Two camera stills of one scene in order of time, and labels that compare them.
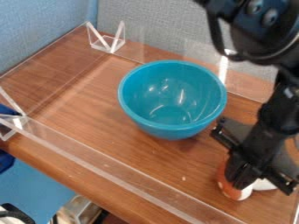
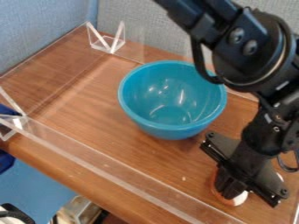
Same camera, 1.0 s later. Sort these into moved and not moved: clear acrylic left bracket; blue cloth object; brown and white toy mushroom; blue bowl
Moved: brown and white toy mushroom
Not moved: clear acrylic left bracket; blue bowl; blue cloth object
